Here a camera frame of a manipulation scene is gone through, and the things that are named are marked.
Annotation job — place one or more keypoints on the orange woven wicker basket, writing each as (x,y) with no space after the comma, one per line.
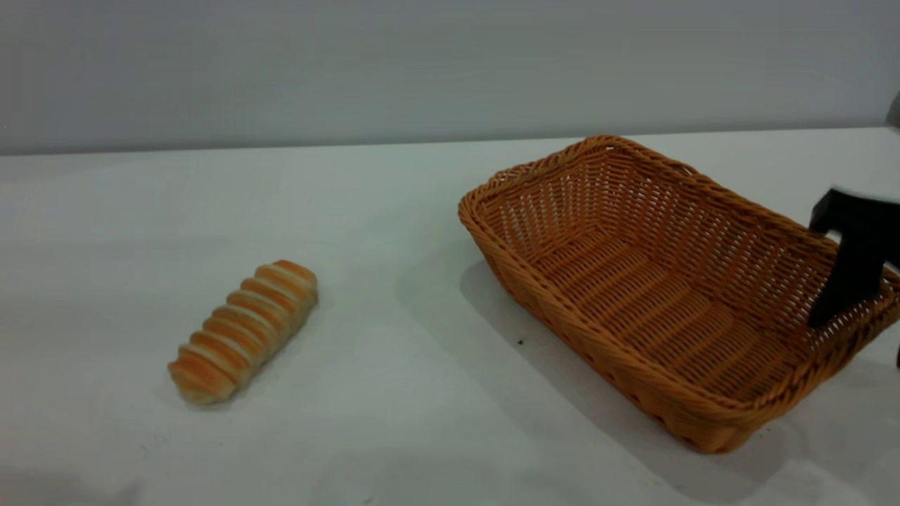
(633,295)

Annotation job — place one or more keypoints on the ridged golden bread roll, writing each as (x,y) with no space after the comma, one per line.
(242,330)

